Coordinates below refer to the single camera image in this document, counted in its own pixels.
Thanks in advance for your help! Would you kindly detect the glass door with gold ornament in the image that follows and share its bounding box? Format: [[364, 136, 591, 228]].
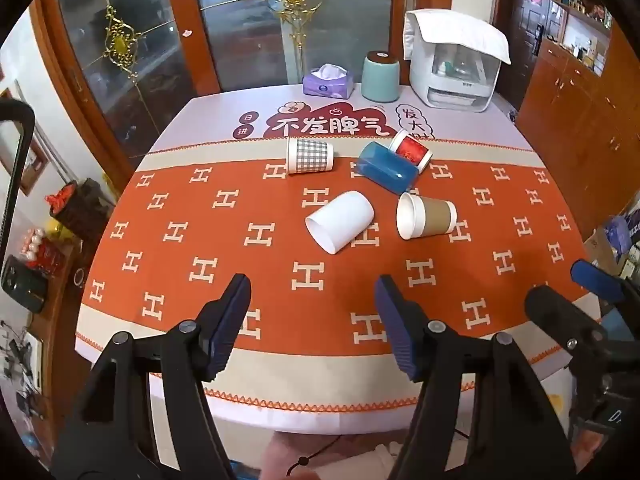
[[190, 0, 416, 95], [31, 0, 223, 171]]

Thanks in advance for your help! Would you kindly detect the brown sleeve paper cup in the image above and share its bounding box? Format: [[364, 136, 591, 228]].
[[396, 192, 458, 240]]

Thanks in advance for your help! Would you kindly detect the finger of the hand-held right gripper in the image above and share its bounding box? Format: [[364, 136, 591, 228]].
[[571, 259, 640, 313], [524, 285, 610, 367]]

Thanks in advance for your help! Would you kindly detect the dark door with red decoration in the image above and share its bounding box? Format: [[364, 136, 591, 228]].
[[495, 0, 556, 111]]

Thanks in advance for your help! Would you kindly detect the blue plastic cup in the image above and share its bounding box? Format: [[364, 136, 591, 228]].
[[355, 140, 420, 196]]

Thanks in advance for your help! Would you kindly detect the red patterned paper cup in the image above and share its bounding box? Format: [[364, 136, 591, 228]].
[[388, 129, 432, 173]]

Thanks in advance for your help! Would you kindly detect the orange patterned tablecloth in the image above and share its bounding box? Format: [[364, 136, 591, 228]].
[[75, 82, 601, 433]]

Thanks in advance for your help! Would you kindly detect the white folded cloth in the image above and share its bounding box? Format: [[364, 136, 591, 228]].
[[403, 8, 512, 65]]

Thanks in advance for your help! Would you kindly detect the purple tissue box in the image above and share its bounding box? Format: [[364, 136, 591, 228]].
[[302, 63, 355, 99]]

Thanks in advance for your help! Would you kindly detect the wooden wall cabinet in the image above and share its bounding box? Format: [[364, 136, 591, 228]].
[[515, 0, 640, 241]]

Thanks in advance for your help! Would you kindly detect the black basket with red bow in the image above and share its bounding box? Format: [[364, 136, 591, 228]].
[[45, 177, 118, 243]]

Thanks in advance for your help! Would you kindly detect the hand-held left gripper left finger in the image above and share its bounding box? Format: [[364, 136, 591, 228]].
[[50, 273, 252, 480]]

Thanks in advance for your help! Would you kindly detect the cardboard box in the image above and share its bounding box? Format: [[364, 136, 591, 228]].
[[582, 227, 626, 273]]

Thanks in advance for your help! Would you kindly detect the red gift box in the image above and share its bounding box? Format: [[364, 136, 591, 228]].
[[20, 227, 68, 276]]

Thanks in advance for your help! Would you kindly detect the black cord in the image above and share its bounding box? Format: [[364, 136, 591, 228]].
[[287, 432, 351, 473]]

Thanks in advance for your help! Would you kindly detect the grey checked paper cup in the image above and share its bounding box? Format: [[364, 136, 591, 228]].
[[286, 137, 335, 175]]

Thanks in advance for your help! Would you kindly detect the white paper cup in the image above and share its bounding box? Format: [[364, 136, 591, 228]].
[[305, 190, 375, 254]]

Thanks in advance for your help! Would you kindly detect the teal canister with brown lid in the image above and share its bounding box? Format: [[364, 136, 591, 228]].
[[360, 51, 401, 103]]

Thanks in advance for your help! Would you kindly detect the white countertop appliance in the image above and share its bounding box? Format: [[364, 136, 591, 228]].
[[403, 9, 502, 114]]

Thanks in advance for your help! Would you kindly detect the person's light clothing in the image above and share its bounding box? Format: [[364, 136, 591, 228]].
[[260, 430, 406, 480]]

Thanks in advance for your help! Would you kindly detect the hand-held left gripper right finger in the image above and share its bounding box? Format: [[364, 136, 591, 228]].
[[374, 274, 577, 480]]

